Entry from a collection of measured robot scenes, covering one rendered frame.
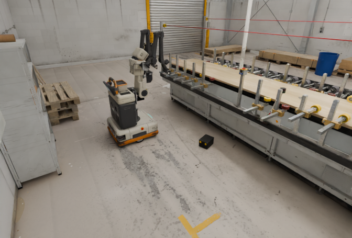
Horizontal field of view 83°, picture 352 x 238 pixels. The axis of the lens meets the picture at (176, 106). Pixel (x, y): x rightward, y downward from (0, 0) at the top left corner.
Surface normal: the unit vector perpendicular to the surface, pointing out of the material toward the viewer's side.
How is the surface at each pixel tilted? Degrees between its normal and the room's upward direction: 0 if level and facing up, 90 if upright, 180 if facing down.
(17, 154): 90
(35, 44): 90
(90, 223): 0
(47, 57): 90
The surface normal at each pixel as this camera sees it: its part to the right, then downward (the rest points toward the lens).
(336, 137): -0.84, 0.22
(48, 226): 0.00, -0.91
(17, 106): 0.54, 0.35
